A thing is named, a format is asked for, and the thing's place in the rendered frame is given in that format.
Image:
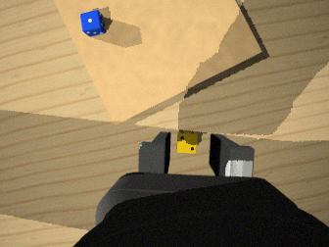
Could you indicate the blue die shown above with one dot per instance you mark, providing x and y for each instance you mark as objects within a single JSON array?
[{"x": 93, "y": 23}]

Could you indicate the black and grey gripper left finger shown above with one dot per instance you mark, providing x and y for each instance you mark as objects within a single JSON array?
[{"x": 154, "y": 157}]

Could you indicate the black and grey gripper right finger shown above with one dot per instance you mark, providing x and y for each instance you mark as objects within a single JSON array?
[{"x": 229, "y": 158}]

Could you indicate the yellow die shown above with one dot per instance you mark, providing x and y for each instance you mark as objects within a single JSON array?
[{"x": 187, "y": 142}]

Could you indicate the tan flat mat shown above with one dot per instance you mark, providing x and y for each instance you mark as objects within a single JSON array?
[{"x": 155, "y": 49}]

